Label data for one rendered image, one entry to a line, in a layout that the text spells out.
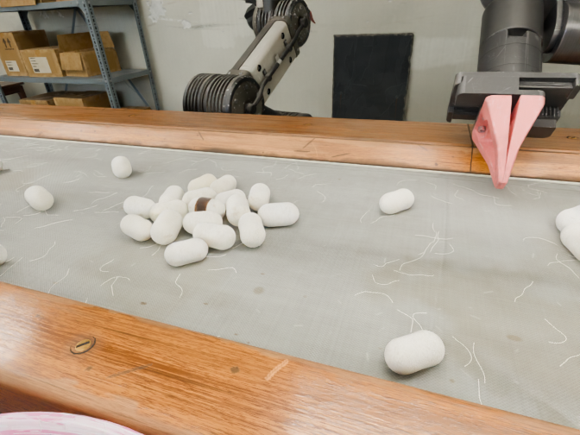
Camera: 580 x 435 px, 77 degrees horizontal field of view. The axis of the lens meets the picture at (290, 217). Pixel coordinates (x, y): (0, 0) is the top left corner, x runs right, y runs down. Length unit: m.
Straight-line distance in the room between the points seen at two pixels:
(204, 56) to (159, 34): 0.37
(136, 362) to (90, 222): 0.22
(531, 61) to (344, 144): 0.20
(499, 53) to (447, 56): 1.90
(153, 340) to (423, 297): 0.17
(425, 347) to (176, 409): 0.12
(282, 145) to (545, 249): 0.31
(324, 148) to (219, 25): 2.26
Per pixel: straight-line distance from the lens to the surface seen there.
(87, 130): 0.67
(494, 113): 0.39
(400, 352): 0.20
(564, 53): 0.48
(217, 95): 0.76
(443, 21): 2.32
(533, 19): 0.47
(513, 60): 0.43
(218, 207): 0.34
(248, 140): 0.50
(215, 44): 2.72
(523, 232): 0.36
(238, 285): 0.27
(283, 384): 0.18
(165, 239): 0.32
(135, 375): 0.20
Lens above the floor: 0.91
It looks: 30 degrees down
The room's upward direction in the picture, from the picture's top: 3 degrees counter-clockwise
